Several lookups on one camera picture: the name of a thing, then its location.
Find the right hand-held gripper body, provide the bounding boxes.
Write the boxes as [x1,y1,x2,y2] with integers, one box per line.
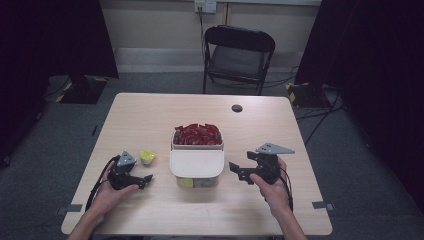
[246,142,296,186]

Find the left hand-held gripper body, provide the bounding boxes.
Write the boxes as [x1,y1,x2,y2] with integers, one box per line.
[107,150,143,191]

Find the yellow jelly cup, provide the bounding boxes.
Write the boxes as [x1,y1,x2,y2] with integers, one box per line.
[138,149,157,166]

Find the clear storage box white lid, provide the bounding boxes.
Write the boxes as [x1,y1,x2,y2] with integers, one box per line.
[168,128,226,189]

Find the person's left hand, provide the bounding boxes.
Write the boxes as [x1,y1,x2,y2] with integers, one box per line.
[87,161,140,221]

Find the person's right hand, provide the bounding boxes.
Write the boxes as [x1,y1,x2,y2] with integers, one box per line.
[249,156,295,219]

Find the pile of red packets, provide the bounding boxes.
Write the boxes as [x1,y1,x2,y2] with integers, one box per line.
[173,123,223,146]

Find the grey tape strip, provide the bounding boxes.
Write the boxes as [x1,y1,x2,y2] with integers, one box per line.
[311,200,336,212]
[55,203,84,215]

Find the black stand base yellow tape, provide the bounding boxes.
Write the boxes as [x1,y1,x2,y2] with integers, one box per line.
[284,81,331,109]
[54,74,110,105]

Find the black folding chair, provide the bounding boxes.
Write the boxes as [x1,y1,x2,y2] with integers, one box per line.
[202,24,277,96]

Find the dark curtain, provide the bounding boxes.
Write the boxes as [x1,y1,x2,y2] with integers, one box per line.
[0,0,120,168]
[294,0,424,214]

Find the left hand-held gripper black cable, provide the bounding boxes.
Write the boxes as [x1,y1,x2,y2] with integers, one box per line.
[85,155,122,212]

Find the hand-held gripper black cable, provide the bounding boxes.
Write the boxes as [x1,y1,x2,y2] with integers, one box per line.
[279,166,296,214]
[85,155,122,212]

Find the right hand-held gripper black cable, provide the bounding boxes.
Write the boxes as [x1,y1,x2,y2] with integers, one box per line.
[279,166,296,214]

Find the black floor cables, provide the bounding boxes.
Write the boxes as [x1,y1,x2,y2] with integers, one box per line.
[294,89,348,147]

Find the black wall socket cable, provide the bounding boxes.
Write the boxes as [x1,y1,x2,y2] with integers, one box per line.
[198,5,207,63]

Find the white wall socket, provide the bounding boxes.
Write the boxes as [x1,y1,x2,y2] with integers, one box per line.
[194,0,218,15]

